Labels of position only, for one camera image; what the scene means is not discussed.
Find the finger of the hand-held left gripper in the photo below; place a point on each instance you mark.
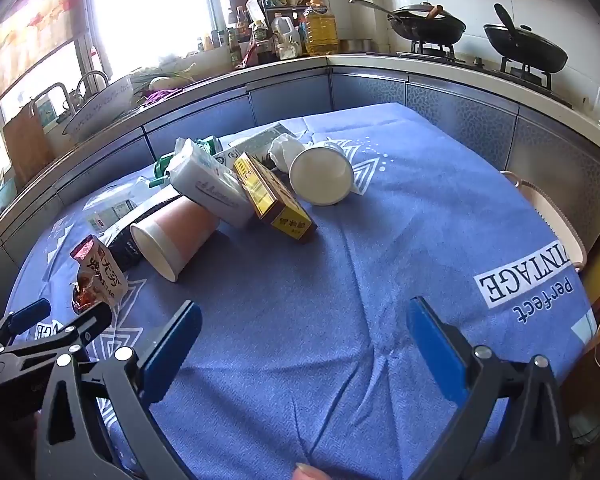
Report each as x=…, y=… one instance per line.
x=30, y=312
x=87, y=325

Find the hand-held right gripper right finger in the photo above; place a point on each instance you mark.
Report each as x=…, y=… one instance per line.
x=437, y=355

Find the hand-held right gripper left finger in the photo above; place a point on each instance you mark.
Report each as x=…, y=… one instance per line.
x=172, y=355

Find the red snack packet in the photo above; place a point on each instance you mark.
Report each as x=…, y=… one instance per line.
x=97, y=275

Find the dark blue carton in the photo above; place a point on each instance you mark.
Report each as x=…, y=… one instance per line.
x=122, y=252

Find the clear plastic bottle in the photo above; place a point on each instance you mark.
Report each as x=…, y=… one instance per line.
x=110, y=205

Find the white paper cup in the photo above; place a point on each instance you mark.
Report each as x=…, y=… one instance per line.
x=180, y=230
x=320, y=175

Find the white tissue pack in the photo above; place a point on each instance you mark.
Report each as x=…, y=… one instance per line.
x=210, y=190

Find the beige plastic basket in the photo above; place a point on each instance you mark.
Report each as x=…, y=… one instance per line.
x=565, y=230

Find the yellow brown box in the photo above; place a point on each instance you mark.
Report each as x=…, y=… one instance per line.
x=270, y=195

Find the white tissue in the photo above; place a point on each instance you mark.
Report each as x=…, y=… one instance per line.
x=282, y=152

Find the person's right hand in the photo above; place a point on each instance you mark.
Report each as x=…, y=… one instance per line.
x=310, y=472

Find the blue printed tablecloth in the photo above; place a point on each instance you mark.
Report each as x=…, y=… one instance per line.
x=330, y=285

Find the wooden cutting board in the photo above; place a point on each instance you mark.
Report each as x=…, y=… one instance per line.
x=27, y=145

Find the small green packet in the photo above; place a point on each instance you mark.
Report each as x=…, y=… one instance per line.
x=162, y=170

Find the white basin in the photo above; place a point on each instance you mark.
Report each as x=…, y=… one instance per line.
x=100, y=110

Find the purple vegetable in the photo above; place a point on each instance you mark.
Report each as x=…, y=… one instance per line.
x=157, y=96

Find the steel faucet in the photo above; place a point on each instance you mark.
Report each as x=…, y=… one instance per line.
x=92, y=76

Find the green onions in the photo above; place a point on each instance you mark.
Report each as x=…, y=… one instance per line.
x=170, y=76

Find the kitchen counter cabinet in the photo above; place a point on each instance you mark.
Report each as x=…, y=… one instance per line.
x=370, y=87

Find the black gas stove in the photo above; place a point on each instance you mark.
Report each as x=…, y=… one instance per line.
x=480, y=62

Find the small steel pot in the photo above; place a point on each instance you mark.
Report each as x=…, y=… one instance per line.
x=355, y=46

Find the black frying pan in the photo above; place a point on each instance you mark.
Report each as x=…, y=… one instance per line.
x=530, y=47

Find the cluster of condiment bottles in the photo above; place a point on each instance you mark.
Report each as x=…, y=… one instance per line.
x=260, y=35

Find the white plastic jug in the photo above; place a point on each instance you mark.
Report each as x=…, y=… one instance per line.
x=285, y=35

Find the yellow cooking oil bottle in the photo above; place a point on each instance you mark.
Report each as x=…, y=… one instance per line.
x=322, y=32

